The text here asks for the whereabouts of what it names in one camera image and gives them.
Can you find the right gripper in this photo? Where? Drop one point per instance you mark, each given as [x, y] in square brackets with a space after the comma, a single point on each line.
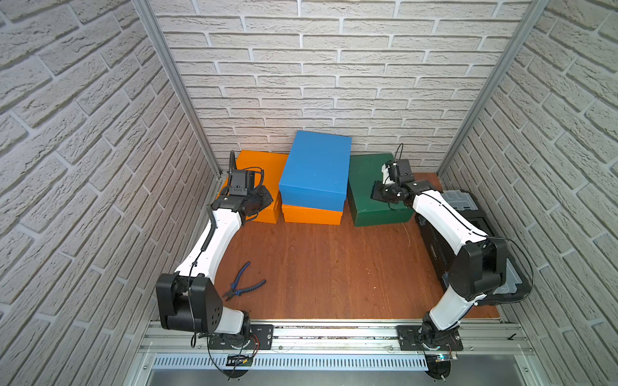
[375, 194]

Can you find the orange shoebox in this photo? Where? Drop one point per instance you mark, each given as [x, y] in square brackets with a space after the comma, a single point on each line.
[312, 216]
[273, 165]

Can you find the blue shoebox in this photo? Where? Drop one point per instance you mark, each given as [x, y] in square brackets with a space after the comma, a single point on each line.
[316, 173]

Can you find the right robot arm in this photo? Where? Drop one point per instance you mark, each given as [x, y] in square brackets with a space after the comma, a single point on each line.
[451, 308]

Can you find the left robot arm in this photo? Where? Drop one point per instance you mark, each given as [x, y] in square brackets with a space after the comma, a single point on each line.
[187, 298]

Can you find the black plastic toolbox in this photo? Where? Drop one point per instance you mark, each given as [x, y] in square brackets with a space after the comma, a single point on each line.
[466, 259]

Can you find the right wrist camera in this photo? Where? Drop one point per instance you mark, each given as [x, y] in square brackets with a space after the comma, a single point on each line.
[398, 170]

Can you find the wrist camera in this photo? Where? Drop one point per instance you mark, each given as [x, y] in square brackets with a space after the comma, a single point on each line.
[242, 181]
[398, 170]

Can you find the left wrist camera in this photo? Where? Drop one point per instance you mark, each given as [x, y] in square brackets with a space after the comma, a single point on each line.
[242, 181]

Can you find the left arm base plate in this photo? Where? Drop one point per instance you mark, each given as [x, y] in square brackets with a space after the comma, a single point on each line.
[240, 337]

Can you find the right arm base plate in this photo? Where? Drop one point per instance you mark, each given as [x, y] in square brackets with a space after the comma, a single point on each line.
[424, 338]

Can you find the aluminium front rail frame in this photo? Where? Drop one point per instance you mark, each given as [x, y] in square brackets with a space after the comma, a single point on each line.
[335, 345]

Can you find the left corner aluminium post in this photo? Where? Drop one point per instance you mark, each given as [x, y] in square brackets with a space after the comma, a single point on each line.
[157, 37]

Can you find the corner aluminium post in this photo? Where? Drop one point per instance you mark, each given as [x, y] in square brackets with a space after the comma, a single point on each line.
[157, 37]
[529, 20]

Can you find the right corner aluminium post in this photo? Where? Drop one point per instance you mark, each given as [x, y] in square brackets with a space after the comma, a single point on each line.
[529, 20]

